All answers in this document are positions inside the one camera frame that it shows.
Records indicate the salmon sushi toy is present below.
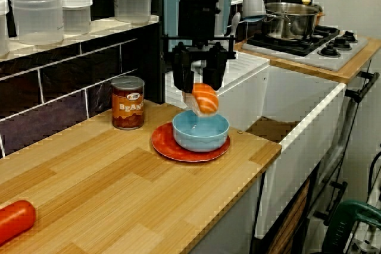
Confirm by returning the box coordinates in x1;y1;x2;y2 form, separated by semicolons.
182;83;220;118

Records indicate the aluminium table rail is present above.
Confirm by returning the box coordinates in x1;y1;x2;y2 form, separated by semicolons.
346;221;381;254

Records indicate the black cable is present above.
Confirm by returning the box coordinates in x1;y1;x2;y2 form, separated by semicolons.
367;150;381;200

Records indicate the open clear plastic jar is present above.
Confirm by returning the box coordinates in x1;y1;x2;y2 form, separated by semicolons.
10;0;65;45

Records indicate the red sausage toy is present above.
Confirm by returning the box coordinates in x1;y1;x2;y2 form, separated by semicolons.
0;200;37;246

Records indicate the white toy sink unit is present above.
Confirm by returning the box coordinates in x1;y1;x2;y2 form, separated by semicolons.
165;50;348;240

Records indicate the brown beans can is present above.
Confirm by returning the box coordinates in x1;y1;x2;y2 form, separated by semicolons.
111;76;145;130

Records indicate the black stove knob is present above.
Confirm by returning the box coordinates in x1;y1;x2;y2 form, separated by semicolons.
326;37;353;51
341;30;359;44
317;46;342;59

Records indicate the steel pot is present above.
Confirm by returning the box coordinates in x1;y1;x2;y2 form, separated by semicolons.
261;0;326;40

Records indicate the clear jar white lid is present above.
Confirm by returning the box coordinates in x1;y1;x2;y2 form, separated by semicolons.
111;0;155;25
61;0;93;35
0;0;10;57

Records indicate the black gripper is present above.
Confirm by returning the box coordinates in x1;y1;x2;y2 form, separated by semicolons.
162;0;238;93

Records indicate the grey toy stove top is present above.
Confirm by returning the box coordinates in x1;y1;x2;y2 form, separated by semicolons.
241;24;370;73

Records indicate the wood grain cabinet panel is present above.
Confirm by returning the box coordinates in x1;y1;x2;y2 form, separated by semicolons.
267;176;311;254

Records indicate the black cabinet handle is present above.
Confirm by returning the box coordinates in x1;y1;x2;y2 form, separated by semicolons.
345;71;380;104
314;181;348;227

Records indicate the red plate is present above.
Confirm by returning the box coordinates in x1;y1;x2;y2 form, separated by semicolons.
151;122;232;163

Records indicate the cream tiled shelf ledge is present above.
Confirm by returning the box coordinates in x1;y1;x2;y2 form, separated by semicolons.
0;14;160;63

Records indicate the light blue bowl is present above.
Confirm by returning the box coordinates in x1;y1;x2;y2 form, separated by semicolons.
172;109;230;153

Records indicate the black kitchen frame post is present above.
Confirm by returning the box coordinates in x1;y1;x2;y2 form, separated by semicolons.
157;0;166;103

